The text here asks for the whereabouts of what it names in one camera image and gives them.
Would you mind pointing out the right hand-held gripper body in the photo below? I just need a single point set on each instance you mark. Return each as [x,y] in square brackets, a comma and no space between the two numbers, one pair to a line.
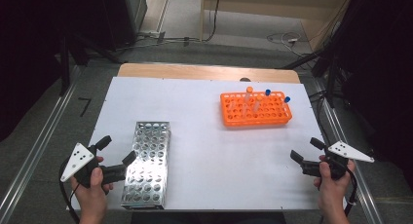
[337,159]

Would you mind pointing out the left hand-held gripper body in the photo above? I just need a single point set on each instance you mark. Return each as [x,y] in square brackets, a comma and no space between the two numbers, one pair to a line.
[85,172]

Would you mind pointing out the silver metal tube rack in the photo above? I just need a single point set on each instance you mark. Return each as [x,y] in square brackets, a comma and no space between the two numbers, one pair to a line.
[147,165]

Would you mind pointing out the blue-capped test tube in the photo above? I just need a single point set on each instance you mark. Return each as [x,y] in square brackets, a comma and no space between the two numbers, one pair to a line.
[287,99]
[268,92]

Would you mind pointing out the orange plastic tube rack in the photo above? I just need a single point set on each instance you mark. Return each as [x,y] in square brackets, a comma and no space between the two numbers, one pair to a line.
[259,115]

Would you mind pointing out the person's left hand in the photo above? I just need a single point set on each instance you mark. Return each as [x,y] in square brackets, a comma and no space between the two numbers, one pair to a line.
[92,194]

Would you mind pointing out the person's right hand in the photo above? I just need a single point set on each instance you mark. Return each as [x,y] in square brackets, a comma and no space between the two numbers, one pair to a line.
[332,191]

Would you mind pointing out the black tripod stand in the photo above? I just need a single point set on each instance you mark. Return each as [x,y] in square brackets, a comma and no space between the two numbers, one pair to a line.
[329,71]

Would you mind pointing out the white table board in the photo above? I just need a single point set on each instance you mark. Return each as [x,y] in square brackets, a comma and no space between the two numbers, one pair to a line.
[207,159]

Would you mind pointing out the tall orange-capped test tube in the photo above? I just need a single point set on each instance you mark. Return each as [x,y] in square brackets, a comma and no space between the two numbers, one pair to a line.
[249,90]

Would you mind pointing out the black metal stand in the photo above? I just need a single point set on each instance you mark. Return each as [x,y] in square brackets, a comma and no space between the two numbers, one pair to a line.
[65,68]

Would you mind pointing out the dark cabinet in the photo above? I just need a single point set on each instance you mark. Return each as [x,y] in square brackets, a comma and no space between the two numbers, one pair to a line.
[128,16]

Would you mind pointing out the aluminium floor rail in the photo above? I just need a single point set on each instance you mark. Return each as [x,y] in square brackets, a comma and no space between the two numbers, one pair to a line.
[344,142]
[35,146]

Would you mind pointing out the beige wooden frame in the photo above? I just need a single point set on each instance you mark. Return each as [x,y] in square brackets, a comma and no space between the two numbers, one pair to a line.
[259,9]

